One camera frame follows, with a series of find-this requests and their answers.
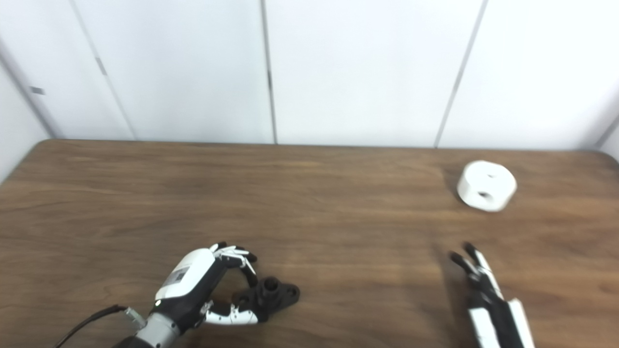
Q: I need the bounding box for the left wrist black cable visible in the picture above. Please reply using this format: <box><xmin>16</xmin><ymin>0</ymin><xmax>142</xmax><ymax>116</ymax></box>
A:
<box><xmin>52</xmin><ymin>304</ymin><xmax>147</xmax><ymax>348</ymax></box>

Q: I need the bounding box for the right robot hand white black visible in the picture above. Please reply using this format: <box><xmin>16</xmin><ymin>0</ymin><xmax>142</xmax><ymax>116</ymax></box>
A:
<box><xmin>449</xmin><ymin>242</ymin><xmax>536</xmax><ymax>348</ymax></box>

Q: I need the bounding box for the round white plastic piece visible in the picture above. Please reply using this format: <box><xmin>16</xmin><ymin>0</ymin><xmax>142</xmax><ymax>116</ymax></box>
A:
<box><xmin>457</xmin><ymin>160</ymin><xmax>518</xmax><ymax>213</ymax></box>

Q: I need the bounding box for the black plastic holder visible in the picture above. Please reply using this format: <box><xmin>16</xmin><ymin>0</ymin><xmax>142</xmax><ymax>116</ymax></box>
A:
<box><xmin>232</xmin><ymin>276</ymin><xmax>301</xmax><ymax>323</ymax></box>

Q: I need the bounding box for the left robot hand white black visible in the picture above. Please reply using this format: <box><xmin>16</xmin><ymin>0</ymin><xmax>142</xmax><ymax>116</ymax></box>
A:
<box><xmin>153</xmin><ymin>241</ymin><xmax>260</xmax><ymax>335</ymax></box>

